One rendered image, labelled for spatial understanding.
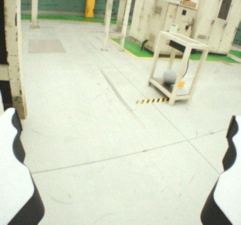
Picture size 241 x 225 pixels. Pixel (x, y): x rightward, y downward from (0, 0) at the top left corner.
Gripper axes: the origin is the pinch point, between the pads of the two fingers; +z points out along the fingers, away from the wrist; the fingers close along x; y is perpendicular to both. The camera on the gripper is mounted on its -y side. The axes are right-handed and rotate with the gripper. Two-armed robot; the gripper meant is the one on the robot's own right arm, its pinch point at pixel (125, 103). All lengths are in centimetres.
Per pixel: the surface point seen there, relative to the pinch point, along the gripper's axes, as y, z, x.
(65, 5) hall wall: 20, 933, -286
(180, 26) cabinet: 47, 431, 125
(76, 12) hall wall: 57, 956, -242
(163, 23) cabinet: 42, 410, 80
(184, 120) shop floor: 117, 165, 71
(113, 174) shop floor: 107, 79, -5
